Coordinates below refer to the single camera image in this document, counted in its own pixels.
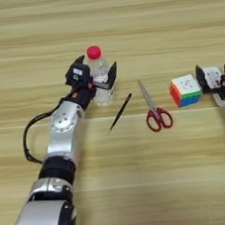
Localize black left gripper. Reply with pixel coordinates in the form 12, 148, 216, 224
64, 51, 123, 112

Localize clear bottle with red cap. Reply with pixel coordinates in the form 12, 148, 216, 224
84, 43, 117, 108

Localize multicoloured puzzle cube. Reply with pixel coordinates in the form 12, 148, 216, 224
168, 72, 204, 109

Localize white remote control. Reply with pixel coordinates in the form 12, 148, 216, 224
201, 64, 225, 110

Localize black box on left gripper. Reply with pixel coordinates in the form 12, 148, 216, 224
63, 61, 93, 90

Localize black pen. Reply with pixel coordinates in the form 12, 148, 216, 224
103, 92, 138, 134

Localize red handled scissors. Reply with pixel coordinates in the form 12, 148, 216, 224
137, 76, 174, 135

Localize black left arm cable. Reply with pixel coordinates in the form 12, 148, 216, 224
17, 99, 73, 168

